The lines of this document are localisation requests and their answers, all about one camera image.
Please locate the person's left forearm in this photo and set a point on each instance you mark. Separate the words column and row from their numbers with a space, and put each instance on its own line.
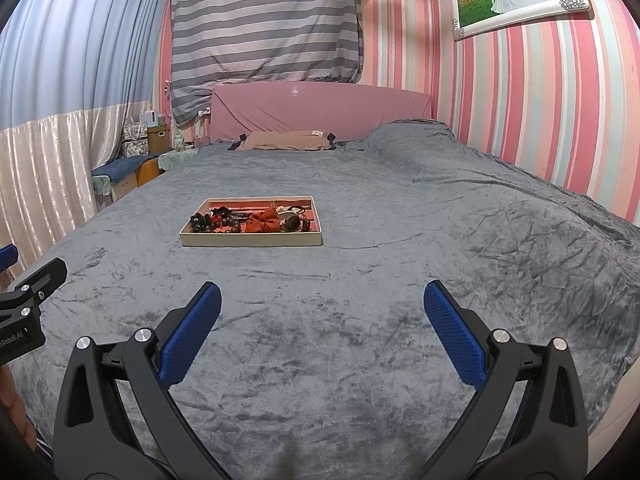
column 12, row 405

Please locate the beige pillow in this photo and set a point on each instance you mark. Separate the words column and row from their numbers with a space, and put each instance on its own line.
column 287, row 141

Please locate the blue cloth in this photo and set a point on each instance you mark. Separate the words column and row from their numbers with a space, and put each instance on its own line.
column 120, row 167

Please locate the beige tray with red lining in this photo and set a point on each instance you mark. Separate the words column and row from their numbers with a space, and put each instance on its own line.
column 250, row 240

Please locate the pink headboard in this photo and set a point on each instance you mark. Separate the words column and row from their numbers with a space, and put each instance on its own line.
column 350, row 110

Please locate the patterned fabric bag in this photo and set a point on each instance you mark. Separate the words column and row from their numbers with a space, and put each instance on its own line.
column 135, row 140

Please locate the white band gold watch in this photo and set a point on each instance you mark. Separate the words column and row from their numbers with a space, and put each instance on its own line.
column 291, row 221

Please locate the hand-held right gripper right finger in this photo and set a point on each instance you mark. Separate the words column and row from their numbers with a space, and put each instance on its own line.
column 455, row 332

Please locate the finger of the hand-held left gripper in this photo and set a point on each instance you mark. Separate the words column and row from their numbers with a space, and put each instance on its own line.
column 42, row 275
column 7, row 257

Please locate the small white box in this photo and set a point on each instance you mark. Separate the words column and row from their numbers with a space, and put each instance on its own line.
column 151, row 118

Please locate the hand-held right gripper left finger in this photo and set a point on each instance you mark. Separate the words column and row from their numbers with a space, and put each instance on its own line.
column 192, row 332

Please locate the blue and cream curtain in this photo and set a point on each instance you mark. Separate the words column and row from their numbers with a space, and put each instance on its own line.
column 65, row 110

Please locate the orange fabric scrunchie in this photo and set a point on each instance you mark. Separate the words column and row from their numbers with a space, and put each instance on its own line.
column 262, row 221

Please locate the grey plush blanket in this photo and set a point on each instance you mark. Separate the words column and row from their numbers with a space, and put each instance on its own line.
column 400, row 260

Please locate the grey striped hanging cloth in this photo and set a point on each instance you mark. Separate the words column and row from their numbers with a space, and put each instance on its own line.
column 265, row 20

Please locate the orange stool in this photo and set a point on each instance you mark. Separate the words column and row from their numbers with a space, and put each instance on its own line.
column 149, row 172

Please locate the brown storage box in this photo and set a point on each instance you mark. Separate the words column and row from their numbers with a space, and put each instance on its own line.
column 159, row 140

